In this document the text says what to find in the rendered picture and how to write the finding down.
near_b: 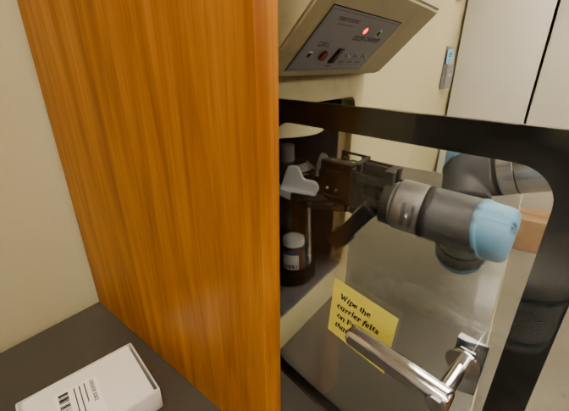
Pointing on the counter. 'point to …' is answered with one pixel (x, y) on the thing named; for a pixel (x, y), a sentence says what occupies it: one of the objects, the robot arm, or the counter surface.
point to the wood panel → (174, 166)
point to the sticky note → (359, 315)
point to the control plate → (344, 40)
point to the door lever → (458, 372)
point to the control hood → (410, 25)
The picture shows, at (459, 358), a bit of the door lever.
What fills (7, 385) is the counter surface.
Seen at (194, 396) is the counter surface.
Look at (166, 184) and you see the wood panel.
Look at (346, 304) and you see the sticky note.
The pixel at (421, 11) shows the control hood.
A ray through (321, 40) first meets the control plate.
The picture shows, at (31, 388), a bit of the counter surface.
